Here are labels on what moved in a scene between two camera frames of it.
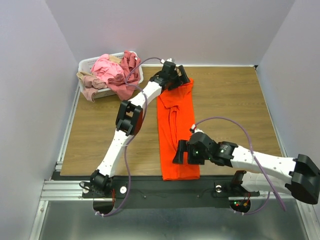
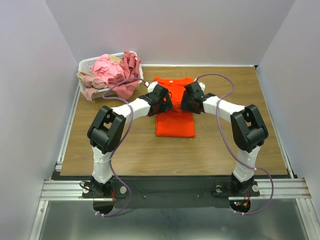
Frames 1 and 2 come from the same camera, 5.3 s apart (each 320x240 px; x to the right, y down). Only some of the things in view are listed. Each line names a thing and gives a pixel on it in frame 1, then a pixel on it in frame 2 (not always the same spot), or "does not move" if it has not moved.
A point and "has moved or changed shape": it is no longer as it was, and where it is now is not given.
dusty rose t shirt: (123, 84) does not move
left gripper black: (185, 78) to (166, 105)
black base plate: (171, 191) does not move
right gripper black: (185, 152) to (185, 106)
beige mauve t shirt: (91, 84) does not move
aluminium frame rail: (71, 191) does not move
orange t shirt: (175, 123) has moved or changed shape
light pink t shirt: (104, 68) does not move
